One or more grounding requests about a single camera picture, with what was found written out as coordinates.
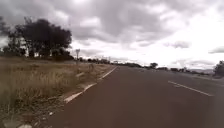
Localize distant row of trees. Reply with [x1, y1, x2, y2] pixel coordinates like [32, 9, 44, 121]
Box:
[77, 57, 214, 76]

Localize lone distant tree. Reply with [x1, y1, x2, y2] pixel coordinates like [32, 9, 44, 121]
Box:
[149, 62, 159, 70]

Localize white painted edge line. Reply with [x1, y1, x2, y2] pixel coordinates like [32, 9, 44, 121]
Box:
[62, 65, 119, 104]

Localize dark asphalt road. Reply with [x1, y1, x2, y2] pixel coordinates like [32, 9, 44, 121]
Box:
[42, 65, 224, 128]

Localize dark clump of trees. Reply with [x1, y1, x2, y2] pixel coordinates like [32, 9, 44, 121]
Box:
[0, 16, 75, 62]

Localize white dashed centre line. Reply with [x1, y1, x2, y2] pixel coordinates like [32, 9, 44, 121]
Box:
[167, 79, 214, 98]

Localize dry grass verge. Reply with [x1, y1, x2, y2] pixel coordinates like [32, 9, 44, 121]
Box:
[0, 55, 117, 128]

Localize dark tree at roadside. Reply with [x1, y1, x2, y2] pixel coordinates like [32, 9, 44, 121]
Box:
[213, 60, 224, 78]

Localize road sign on post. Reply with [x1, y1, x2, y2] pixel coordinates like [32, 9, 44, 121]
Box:
[75, 48, 81, 66]

